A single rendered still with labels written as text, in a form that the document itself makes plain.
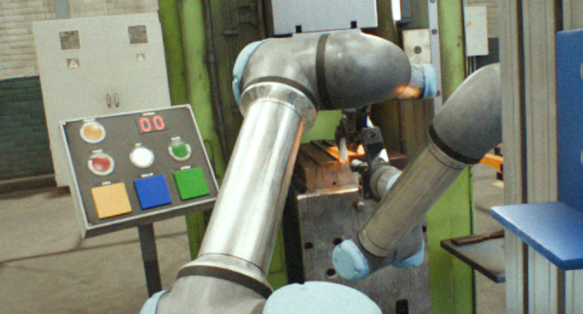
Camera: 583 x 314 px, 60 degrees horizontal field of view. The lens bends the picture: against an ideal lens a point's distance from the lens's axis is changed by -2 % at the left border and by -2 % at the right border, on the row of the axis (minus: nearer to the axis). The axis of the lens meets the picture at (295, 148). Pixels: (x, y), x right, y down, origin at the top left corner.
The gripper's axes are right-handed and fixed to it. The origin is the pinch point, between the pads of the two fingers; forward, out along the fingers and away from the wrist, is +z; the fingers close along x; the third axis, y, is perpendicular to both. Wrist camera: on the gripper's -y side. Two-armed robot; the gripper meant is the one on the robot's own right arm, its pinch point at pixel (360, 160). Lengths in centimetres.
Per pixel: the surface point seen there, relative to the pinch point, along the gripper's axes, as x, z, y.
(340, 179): -1.8, 17.3, 8.2
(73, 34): -193, 522, -102
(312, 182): -10.2, 17.3, 7.8
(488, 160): 33.6, -4.8, 3.7
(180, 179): -46.3, 0.6, -1.2
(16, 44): -279, 579, -103
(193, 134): -42.1, 9.4, -11.0
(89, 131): -66, 1, -16
